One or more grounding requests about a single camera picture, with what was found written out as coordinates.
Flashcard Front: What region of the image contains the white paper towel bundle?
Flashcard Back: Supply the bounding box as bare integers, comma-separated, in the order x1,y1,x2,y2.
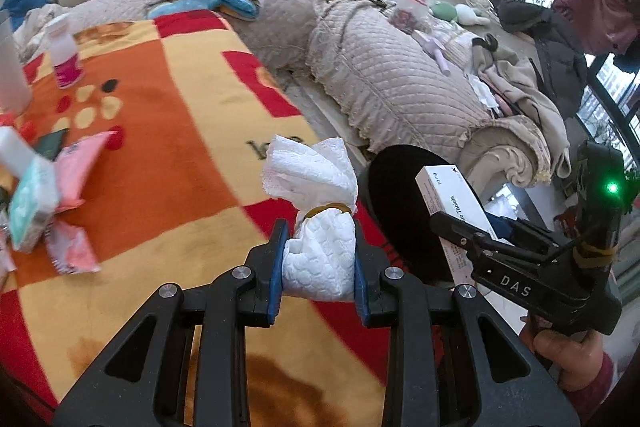
262,135,358,303

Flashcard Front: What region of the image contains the black round trash bin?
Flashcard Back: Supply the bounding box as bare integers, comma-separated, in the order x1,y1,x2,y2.
358,144,490,285

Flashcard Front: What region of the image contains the person's right hand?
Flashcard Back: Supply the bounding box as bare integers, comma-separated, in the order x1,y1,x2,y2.
520,317,604,392

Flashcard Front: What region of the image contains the orange red yellow blanket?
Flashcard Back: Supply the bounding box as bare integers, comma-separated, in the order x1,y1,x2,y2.
1,11,388,426

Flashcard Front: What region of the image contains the pink snack wrapper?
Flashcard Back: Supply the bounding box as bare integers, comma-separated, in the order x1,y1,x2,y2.
44,220,101,274

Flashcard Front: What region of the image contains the black jacket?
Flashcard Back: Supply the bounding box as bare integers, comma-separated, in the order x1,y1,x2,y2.
497,0,588,119

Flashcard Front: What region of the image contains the pink tissue pack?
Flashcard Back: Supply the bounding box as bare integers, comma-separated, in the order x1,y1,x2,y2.
53,131,114,213

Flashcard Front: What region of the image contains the teal tissue pack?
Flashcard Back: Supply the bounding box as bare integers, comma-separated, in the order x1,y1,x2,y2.
8,155,60,254

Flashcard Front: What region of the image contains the white small box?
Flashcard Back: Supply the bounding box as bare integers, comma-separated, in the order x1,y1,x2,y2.
0,126,37,179

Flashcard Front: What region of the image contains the white pink pill bottle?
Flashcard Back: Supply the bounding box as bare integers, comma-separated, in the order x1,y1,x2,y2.
44,14,82,89

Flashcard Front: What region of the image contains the green white plush toy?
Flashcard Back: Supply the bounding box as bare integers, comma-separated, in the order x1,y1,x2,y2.
430,1,491,26

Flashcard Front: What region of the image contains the white thermos bottle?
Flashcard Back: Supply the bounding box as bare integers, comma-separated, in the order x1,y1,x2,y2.
0,10,32,115

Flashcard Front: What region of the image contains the clear plastic bag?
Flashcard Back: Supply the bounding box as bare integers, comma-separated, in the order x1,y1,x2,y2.
388,0,434,35

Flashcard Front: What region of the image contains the white cloth on sofa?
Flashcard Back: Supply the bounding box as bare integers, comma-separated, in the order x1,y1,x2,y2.
13,3,70,64

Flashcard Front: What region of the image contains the blue cloth on sofa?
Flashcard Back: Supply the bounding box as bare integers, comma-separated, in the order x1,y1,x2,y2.
1,0,50,31

